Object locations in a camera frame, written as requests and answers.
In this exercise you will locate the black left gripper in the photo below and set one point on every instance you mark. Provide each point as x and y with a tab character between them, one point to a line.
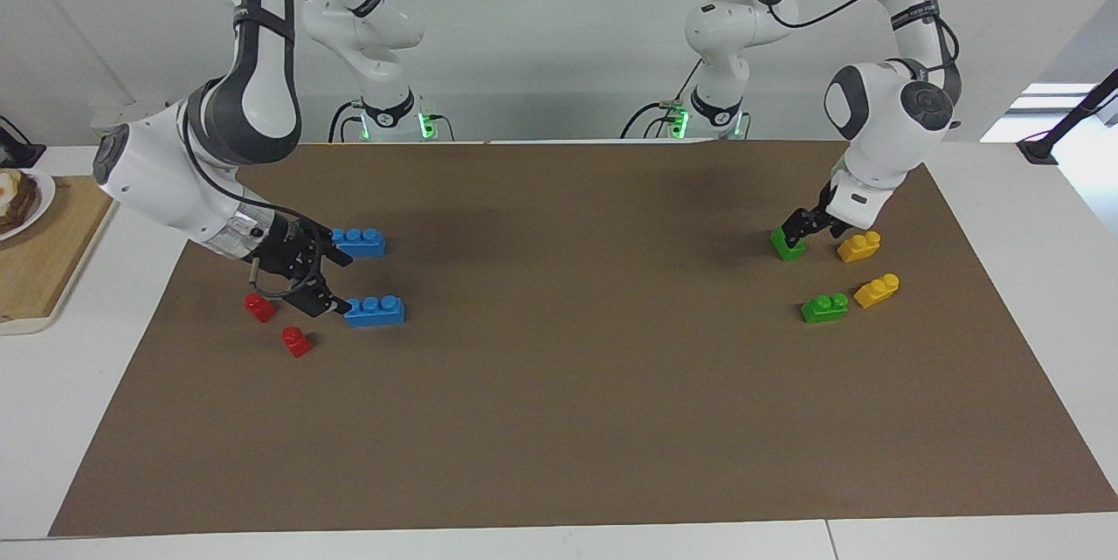
825	212

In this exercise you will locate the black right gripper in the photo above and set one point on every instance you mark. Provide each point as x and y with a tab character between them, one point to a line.
284	250

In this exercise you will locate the plain green two-stud block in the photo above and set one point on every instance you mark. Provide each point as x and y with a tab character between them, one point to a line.
786	245

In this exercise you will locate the blue three-stud block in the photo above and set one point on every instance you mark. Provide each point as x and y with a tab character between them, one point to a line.
362	243
376	312

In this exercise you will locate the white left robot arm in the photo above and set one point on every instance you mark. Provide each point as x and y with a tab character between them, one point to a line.
882	114

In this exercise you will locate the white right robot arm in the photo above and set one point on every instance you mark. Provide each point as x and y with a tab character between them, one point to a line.
244	106

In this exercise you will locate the yellow two-stud block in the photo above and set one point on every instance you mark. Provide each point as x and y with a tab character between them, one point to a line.
859	247
876	291

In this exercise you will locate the red single-stud block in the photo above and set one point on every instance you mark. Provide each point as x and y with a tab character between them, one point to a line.
259	307
296	342

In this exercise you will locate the green block with white-printed studs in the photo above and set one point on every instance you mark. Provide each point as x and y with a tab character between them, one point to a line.
823	308

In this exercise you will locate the brown table mat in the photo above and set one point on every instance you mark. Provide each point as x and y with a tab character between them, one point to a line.
559	420

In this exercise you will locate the wooden cutting board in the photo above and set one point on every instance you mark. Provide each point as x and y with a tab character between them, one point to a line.
52	254

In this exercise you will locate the white plate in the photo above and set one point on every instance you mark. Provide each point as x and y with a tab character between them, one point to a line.
42	197

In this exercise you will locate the brown bread with egg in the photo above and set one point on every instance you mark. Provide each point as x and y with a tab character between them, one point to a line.
16	197

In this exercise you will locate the black clamp stand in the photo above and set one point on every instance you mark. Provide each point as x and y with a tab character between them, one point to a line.
17	149

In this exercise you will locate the black camera stand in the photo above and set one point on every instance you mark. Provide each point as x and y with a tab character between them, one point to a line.
1074	114

